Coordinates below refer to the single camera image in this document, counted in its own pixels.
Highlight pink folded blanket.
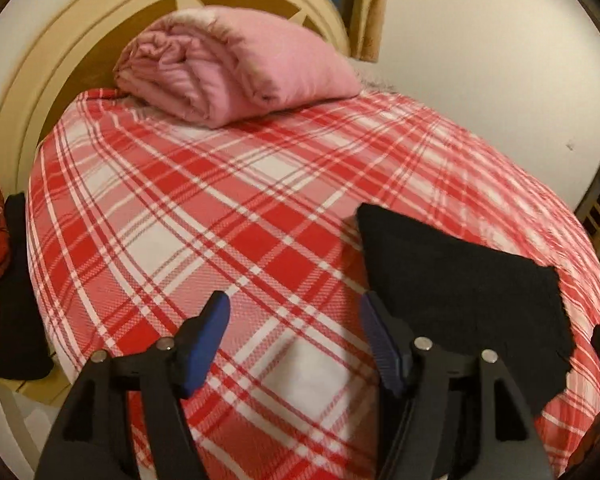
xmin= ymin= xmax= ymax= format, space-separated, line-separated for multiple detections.
xmin=112 ymin=5 xmax=363 ymax=128

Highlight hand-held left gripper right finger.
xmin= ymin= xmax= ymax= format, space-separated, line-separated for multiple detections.
xmin=360 ymin=291 xmax=556 ymax=480

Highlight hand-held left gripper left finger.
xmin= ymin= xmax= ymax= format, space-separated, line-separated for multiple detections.
xmin=34 ymin=290 xmax=231 ymax=480

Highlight wooden chair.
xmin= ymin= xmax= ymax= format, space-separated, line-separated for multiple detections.
xmin=577 ymin=195 xmax=600 ymax=241

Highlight red plaid bed sheet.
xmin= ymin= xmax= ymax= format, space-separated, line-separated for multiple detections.
xmin=26 ymin=87 xmax=600 ymax=480

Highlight yellow patterned curtain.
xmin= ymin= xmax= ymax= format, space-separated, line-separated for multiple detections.
xmin=347 ymin=0 xmax=391 ymax=63

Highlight black pants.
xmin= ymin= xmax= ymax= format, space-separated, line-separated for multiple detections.
xmin=356 ymin=203 xmax=576 ymax=418

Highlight black cloth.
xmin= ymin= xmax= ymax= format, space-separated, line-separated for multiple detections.
xmin=0 ymin=192 xmax=54 ymax=382

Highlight cream wooden bed headboard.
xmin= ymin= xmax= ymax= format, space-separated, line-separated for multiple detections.
xmin=0 ymin=0 xmax=353 ymax=406

